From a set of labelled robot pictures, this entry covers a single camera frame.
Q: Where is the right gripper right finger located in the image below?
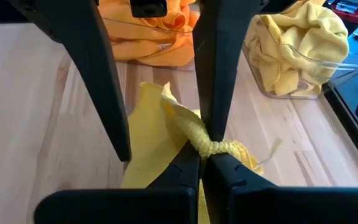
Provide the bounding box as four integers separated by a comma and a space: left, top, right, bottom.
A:
202, 154, 358, 224

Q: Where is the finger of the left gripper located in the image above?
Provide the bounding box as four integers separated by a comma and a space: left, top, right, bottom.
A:
7, 0, 132, 162
193, 0, 262, 142

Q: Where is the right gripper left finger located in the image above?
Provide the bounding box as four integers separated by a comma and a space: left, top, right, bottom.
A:
34, 141, 201, 224

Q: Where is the orange microfiber towel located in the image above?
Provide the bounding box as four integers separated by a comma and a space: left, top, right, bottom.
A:
98, 0, 201, 35
109, 26, 196, 68

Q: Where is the yellow microfiber towel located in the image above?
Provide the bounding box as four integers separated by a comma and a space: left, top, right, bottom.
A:
268, 0, 350, 83
119, 81, 283, 224
246, 15, 323, 97

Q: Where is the clear plastic basket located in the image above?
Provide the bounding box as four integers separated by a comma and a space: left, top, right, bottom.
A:
242, 12, 358, 100
101, 0, 201, 73

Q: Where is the red and black crate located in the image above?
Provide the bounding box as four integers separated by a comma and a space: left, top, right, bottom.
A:
327, 0, 358, 25

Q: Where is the black aluminium table frame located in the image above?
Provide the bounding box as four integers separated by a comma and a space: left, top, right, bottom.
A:
321, 82, 358, 181

